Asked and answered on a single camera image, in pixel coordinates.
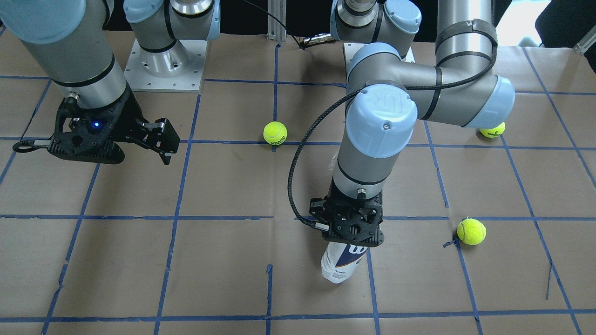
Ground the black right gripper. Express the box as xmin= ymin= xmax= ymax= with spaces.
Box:
xmin=48 ymin=88 xmax=145 ymax=165

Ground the tennis ball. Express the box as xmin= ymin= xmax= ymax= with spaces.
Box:
xmin=479 ymin=122 xmax=506 ymax=139
xmin=456 ymin=218 xmax=486 ymax=245
xmin=263 ymin=121 xmax=288 ymax=146

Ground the tennis ball centre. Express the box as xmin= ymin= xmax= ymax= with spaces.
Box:
xmin=263 ymin=121 xmax=288 ymax=146

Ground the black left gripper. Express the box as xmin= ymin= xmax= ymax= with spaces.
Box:
xmin=309 ymin=182 xmax=385 ymax=247

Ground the clear tennis ball can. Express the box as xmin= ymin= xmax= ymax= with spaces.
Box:
xmin=321 ymin=241 xmax=369 ymax=284

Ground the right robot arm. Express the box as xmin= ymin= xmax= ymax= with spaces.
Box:
xmin=1 ymin=0 xmax=221 ymax=165

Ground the aluminium frame post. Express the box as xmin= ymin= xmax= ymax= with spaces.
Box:
xmin=267 ymin=0 xmax=287 ymax=44

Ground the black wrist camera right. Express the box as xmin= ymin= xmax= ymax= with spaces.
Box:
xmin=140 ymin=118 xmax=180 ymax=165

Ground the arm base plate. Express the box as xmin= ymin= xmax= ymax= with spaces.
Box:
xmin=344 ymin=43 xmax=416 ymax=66
xmin=124 ymin=40 xmax=209 ymax=93

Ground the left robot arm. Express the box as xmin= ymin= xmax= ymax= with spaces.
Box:
xmin=305 ymin=0 xmax=515 ymax=247

